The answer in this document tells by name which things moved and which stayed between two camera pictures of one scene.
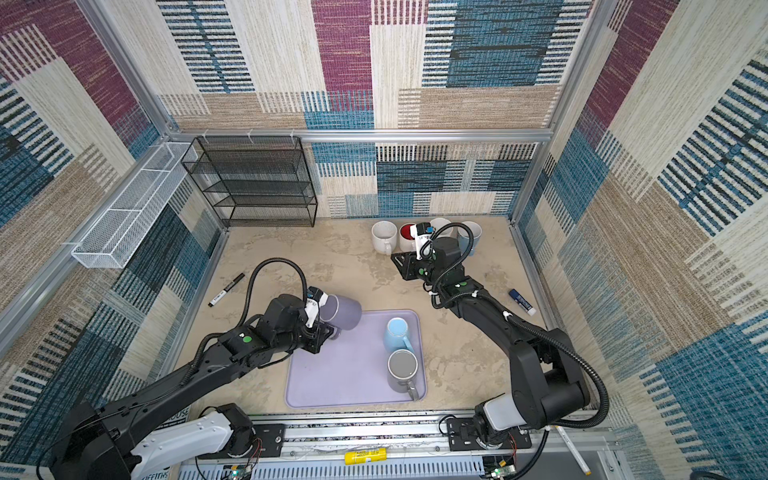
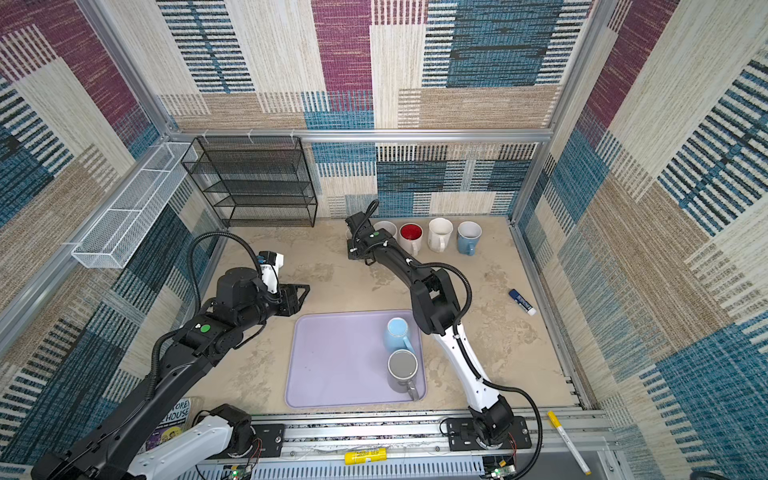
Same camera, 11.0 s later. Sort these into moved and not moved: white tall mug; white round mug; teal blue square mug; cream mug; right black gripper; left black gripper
Moved: right black gripper; left black gripper
Not moved: white round mug; teal blue square mug; cream mug; white tall mug
